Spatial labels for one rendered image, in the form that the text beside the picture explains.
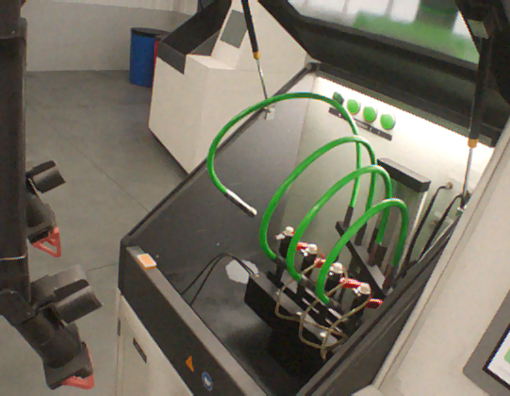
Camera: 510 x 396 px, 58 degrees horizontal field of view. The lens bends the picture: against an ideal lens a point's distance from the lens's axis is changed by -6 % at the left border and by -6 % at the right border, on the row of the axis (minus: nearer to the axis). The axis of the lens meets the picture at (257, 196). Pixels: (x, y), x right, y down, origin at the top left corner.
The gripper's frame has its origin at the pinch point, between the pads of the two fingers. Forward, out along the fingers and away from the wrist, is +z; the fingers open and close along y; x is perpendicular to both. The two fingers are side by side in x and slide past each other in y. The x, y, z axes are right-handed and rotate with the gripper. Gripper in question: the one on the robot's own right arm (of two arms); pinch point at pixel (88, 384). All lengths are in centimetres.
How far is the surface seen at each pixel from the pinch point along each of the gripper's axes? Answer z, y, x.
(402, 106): -5, 24, -86
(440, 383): 19, -24, -52
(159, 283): 14.4, 31.6, -18.0
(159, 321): 21.1, 27.2, -13.8
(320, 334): 23.6, 2.6, -42.8
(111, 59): 142, 713, -96
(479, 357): 12, -27, -58
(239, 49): 60, 287, -148
